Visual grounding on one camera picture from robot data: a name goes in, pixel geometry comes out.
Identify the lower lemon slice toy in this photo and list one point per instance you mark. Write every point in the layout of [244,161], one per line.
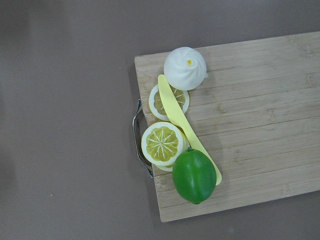
[162,143]

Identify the wooden cutting board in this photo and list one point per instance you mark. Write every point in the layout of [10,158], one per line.
[258,116]

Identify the bottom lemon slice toy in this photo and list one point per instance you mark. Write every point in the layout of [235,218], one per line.
[169,168]

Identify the upper lemon slice toy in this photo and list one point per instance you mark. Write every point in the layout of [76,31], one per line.
[156,106]

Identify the lemon slice toy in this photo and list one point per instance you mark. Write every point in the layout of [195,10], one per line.
[169,168]
[156,106]
[162,143]

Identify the green lime toy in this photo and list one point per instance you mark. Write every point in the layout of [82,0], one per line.
[194,176]

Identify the white steamed bun toy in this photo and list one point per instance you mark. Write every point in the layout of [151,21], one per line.
[185,68]

